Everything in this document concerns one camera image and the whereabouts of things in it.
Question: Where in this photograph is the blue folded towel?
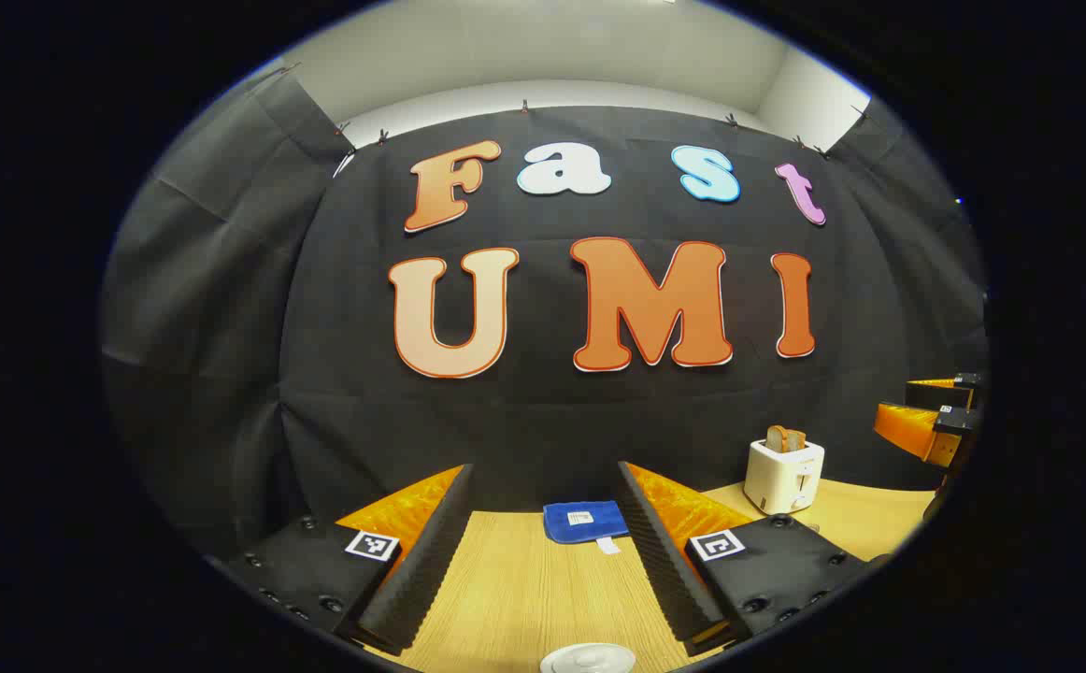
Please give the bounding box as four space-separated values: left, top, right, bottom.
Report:
543 501 630 555

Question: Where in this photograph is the white toaster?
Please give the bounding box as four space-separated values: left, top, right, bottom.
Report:
744 437 825 516

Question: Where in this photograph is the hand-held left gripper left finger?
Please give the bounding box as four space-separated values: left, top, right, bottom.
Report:
225 463 476 656

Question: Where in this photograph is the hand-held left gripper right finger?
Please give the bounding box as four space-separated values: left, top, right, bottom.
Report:
616 460 881 657

